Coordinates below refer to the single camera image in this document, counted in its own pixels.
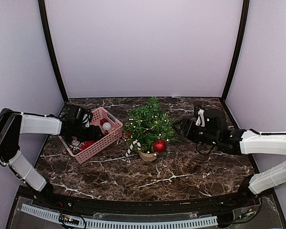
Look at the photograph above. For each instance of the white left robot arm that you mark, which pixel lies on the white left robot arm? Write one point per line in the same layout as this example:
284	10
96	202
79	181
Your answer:
16	127

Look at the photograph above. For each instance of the small green christmas tree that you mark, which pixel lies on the small green christmas tree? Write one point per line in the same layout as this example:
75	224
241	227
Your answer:
149	123

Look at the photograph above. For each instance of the white snowflake ornament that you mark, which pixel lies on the white snowflake ornament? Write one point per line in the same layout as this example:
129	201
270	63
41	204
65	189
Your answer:
76	145

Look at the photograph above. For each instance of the red ball ornament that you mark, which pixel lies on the red ball ornament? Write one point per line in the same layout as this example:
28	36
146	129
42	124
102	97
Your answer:
159	146

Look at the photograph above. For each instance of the white slotted cable duct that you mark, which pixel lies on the white slotted cable duct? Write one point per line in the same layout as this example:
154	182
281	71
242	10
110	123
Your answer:
75	222

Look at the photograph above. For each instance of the white ball ornament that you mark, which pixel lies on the white ball ornament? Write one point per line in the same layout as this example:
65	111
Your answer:
107	126

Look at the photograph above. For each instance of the pink plastic basket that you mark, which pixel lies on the pink plastic basket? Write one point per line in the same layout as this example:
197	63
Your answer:
90	148

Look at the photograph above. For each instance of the red white candy cane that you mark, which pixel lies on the red white candy cane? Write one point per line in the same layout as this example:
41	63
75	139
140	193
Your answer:
130	148

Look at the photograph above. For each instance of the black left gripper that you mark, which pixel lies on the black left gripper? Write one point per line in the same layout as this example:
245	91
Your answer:
93	135

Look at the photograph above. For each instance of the red santa ornament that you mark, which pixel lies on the red santa ornament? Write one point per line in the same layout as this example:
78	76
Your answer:
127	135

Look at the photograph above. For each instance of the beige tree pot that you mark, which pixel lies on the beige tree pot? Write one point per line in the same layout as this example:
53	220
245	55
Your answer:
148	157

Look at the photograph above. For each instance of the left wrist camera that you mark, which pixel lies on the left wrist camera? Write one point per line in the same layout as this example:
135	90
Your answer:
87	118

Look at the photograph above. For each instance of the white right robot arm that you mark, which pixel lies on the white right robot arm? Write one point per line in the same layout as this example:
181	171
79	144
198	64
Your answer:
261	143

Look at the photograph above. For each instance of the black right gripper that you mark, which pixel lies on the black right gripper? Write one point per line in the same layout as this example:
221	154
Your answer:
184	128

